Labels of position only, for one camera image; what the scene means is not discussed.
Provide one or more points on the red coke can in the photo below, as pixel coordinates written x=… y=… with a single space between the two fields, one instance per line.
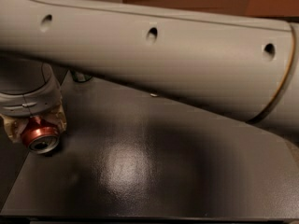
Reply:
x=40 y=136

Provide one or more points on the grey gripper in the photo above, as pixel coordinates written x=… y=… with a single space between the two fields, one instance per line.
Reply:
x=35 y=104

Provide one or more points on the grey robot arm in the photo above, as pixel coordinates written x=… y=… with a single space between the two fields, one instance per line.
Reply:
x=238 y=67

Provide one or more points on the green soda can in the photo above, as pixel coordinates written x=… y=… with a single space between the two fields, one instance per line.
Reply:
x=80 y=77

